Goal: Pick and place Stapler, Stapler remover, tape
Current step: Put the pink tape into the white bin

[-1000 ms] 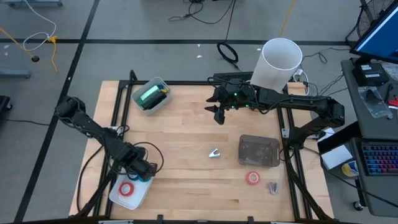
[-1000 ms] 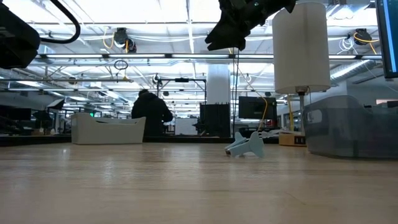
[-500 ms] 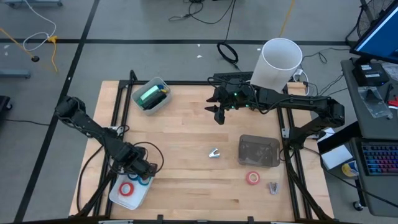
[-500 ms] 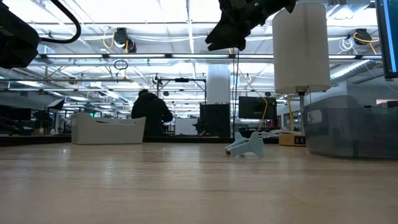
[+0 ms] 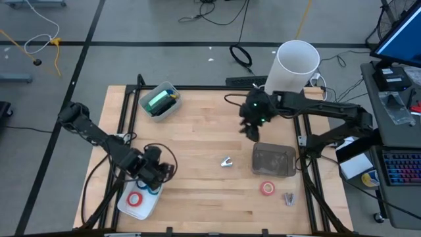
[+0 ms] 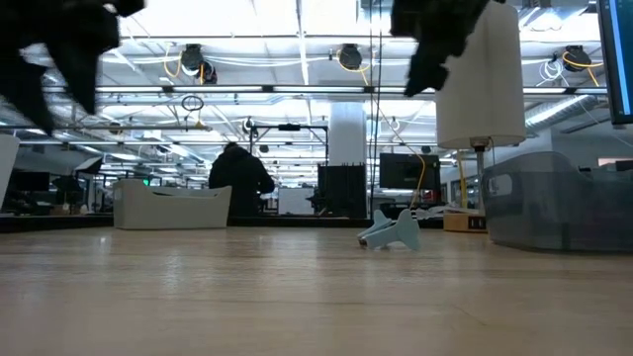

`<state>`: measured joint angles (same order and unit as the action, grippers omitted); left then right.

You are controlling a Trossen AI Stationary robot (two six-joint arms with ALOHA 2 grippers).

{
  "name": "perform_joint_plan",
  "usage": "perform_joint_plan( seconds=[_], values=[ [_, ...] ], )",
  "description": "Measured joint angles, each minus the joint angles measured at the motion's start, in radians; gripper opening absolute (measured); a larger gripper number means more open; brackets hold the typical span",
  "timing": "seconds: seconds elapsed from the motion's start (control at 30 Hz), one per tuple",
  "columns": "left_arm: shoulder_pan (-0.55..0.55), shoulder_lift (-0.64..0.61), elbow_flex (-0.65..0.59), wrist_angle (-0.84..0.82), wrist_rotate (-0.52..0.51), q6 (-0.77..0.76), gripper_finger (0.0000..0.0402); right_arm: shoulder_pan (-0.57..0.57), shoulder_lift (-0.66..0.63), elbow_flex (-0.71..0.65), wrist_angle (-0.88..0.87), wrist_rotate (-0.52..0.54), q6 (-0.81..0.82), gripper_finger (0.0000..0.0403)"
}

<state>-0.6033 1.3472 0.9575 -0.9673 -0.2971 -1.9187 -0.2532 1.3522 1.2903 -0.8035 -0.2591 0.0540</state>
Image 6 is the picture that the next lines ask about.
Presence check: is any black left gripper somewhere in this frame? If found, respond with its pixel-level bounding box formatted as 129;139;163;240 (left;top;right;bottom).
0;0;147;135

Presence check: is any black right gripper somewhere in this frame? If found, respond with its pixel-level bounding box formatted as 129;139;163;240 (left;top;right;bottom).
390;0;505;98

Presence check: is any white plastic bin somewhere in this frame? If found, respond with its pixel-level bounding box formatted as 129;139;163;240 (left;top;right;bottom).
0;133;21;212

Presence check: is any smoky transparent plastic bin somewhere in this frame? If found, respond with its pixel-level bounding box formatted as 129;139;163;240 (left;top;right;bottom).
481;150;633;253

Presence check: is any light blue staple remover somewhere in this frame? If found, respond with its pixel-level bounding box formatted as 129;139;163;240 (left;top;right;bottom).
356;209;422;251

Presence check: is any table lamp white shade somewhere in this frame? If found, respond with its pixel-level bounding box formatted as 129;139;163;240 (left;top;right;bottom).
434;2;527;234

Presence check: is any black background monitor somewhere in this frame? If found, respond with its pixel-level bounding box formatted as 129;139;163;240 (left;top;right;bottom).
379;152;441;191

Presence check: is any black cabinet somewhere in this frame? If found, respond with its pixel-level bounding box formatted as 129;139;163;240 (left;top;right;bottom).
316;164;368;220

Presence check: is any grey plastic bin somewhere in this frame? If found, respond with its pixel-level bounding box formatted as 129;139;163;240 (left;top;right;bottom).
112;178;233;230

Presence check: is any white board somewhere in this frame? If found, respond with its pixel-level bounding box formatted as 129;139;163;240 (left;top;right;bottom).
277;187;316;217

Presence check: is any computer monitor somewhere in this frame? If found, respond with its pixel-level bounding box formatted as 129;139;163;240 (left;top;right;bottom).
595;0;633;126

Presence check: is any person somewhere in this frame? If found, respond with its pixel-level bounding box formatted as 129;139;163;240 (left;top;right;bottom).
208;141;276;218

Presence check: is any ceiling cable reel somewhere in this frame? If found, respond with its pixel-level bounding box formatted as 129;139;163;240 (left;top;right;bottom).
563;44;593;73
338;43;365;70
180;43;219;85

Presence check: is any yellow hanging cable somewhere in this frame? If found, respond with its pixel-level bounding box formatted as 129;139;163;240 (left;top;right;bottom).
378;106;427;210

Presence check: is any black table frame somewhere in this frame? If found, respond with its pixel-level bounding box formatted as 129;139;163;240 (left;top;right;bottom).
0;213;446;234

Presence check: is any black overhead rig frame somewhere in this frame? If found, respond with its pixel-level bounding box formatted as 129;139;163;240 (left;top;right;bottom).
248;123;330;219

